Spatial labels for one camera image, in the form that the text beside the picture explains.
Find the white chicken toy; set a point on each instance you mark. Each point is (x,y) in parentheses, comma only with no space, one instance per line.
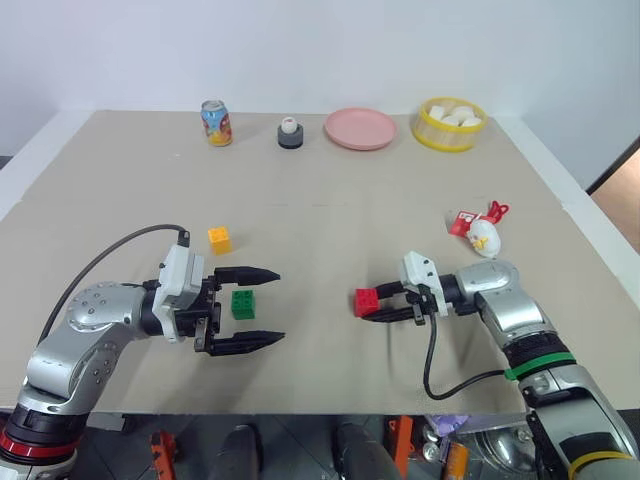
(484,237)

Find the yellow round clear container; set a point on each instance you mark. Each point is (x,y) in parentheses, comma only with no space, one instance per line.
(447,139)

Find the red toy brick cube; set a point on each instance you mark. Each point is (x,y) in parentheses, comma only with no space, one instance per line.
(366,301)

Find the purple crumpled bag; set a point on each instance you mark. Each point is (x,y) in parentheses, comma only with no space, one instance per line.
(447,424)

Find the grey round cup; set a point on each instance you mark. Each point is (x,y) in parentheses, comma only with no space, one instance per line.
(290,137)

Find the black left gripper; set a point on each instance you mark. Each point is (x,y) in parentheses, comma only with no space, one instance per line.
(202,325)

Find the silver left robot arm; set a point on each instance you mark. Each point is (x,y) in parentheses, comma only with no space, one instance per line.
(60,360)

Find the orange drink can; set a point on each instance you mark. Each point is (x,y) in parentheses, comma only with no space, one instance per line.
(457,460)

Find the white egg-shaped toy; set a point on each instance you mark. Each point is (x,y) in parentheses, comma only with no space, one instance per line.
(289,123)

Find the white bun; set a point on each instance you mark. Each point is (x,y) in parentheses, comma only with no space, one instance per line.
(451,120)
(437,112)
(470,116)

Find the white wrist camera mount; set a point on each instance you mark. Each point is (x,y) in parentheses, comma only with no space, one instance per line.
(422,272)
(176,280)

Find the red and white tag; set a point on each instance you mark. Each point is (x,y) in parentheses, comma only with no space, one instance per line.
(459,225)

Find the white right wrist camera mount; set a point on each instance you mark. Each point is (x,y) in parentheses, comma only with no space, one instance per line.
(422,272)

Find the clear round bowl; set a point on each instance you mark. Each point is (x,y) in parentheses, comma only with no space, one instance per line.
(500,452)

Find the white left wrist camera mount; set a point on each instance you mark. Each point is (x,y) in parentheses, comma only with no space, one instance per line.
(176,280)

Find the colourful drink can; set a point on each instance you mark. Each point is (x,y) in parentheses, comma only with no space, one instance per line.
(216,125)

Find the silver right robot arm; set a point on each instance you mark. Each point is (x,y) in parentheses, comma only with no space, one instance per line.
(520,310)

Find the green toy brick cube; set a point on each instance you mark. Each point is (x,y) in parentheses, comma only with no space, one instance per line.
(243,304)

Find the beige table cover mat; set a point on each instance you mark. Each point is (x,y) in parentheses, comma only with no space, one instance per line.
(320,210)

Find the pink plate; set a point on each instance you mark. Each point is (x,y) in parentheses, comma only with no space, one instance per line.
(360,127)

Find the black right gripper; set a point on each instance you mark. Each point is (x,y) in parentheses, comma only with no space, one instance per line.
(423,303)

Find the dark rounded shape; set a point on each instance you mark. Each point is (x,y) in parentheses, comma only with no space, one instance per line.
(362,452)
(240,452)

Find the brown board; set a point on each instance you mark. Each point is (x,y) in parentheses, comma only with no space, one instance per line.
(622,210)

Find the yellow toy brick cube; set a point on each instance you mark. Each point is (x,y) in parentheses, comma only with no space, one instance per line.
(220,241)

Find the orange clamp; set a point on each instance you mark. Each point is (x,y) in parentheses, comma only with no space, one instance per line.
(400,442)
(162,455)

